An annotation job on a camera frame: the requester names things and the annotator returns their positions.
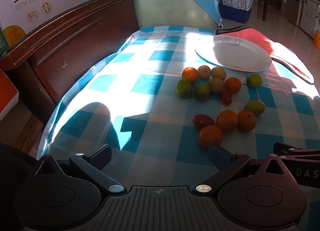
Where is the red cherry tomato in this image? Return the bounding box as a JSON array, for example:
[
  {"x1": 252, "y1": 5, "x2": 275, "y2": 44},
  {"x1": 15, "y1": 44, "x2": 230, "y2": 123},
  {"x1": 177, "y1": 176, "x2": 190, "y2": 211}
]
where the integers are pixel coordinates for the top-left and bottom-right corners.
[
  {"x1": 220, "y1": 89, "x2": 233, "y2": 106},
  {"x1": 192, "y1": 114, "x2": 215, "y2": 130}
]

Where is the blue checkered tablecloth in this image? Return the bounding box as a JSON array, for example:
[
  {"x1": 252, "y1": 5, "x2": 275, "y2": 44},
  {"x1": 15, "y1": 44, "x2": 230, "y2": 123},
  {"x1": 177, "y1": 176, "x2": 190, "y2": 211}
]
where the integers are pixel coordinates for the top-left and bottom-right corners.
[{"x1": 36, "y1": 26, "x2": 320, "y2": 196}]

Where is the blue plastic bin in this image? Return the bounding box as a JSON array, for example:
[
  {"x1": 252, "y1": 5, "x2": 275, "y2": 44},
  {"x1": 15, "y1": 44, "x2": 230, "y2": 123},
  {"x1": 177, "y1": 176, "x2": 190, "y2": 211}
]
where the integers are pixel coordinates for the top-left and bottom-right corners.
[{"x1": 219, "y1": 3, "x2": 253, "y2": 21}]

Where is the brown kiwi with stem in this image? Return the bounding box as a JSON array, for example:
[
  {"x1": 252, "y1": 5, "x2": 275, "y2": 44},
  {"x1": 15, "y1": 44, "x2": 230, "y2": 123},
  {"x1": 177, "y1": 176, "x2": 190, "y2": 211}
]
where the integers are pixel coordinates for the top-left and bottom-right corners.
[{"x1": 197, "y1": 65, "x2": 212, "y2": 79}]

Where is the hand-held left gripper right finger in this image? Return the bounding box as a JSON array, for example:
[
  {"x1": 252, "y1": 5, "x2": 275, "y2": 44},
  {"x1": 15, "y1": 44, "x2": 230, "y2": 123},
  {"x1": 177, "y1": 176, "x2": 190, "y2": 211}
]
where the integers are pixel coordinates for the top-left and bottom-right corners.
[{"x1": 195, "y1": 143, "x2": 294, "y2": 194}]

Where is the white mini fridge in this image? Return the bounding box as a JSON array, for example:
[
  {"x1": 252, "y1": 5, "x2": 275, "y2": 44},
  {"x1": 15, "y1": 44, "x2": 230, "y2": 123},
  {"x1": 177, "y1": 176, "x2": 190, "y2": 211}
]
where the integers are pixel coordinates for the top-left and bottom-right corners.
[{"x1": 300, "y1": 0, "x2": 320, "y2": 37}]

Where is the green jujube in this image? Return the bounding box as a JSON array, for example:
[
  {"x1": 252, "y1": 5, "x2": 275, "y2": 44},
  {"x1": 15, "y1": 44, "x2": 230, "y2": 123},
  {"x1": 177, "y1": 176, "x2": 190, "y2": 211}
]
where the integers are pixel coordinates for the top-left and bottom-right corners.
[
  {"x1": 244, "y1": 99, "x2": 266, "y2": 117},
  {"x1": 246, "y1": 73, "x2": 264, "y2": 88},
  {"x1": 194, "y1": 82, "x2": 212, "y2": 101},
  {"x1": 175, "y1": 79, "x2": 193, "y2": 99}
]

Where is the orange box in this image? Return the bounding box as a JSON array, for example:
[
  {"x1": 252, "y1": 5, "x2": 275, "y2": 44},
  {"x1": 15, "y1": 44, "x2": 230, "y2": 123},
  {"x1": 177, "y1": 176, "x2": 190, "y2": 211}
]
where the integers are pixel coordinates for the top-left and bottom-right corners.
[{"x1": 0, "y1": 68, "x2": 19, "y2": 121}]

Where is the pink towel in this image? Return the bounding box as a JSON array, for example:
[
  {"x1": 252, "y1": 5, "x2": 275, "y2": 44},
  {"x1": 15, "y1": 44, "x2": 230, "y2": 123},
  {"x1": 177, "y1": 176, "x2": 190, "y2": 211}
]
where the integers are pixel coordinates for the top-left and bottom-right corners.
[{"x1": 216, "y1": 26, "x2": 315, "y2": 85}]

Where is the brown wooden headboard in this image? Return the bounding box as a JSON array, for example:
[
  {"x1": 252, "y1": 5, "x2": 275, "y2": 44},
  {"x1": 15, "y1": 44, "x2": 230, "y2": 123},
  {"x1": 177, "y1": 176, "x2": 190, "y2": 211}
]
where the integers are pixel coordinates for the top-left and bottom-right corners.
[{"x1": 0, "y1": 0, "x2": 140, "y2": 124}]

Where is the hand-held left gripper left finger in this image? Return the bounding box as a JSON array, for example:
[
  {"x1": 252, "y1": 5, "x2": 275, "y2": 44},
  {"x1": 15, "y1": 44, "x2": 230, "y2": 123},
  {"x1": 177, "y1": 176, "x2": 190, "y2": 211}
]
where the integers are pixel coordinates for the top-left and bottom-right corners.
[{"x1": 35, "y1": 144, "x2": 127, "y2": 194}]

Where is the light green sofa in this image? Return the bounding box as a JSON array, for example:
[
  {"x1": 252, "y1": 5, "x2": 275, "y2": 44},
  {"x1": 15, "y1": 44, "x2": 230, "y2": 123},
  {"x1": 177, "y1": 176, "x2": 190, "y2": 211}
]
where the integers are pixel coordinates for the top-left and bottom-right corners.
[{"x1": 134, "y1": 0, "x2": 218, "y2": 30}]

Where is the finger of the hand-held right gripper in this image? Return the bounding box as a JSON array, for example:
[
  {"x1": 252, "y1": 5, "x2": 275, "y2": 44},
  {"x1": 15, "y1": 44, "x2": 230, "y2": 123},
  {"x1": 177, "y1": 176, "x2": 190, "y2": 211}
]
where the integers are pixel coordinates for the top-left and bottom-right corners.
[{"x1": 273, "y1": 142, "x2": 320, "y2": 164}]

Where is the orange tangerine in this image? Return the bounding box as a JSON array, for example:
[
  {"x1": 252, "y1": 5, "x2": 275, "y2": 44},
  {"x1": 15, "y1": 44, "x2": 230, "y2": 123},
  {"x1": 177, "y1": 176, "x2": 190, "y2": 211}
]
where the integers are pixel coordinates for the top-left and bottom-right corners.
[
  {"x1": 198, "y1": 125, "x2": 224, "y2": 150},
  {"x1": 237, "y1": 110, "x2": 257, "y2": 133},
  {"x1": 182, "y1": 67, "x2": 199, "y2": 82},
  {"x1": 216, "y1": 110, "x2": 238, "y2": 134},
  {"x1": 224, "y1": 77, "x2": 242, "y2": 94}
]

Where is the white plate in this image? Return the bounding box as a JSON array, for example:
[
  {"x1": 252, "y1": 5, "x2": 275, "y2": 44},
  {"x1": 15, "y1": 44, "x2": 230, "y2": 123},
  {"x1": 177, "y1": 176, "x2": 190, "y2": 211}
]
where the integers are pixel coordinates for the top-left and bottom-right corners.
[{"x1": 195, "y1": 35, "x2": 272, "y2": 72}]

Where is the brown cardboard box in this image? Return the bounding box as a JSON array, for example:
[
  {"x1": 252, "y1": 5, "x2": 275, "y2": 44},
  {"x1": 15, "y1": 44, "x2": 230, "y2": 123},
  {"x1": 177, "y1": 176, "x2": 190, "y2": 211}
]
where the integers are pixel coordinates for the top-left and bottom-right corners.
[{"x1": 0, "y1": 101, "x2": 44, "y2": 156}]

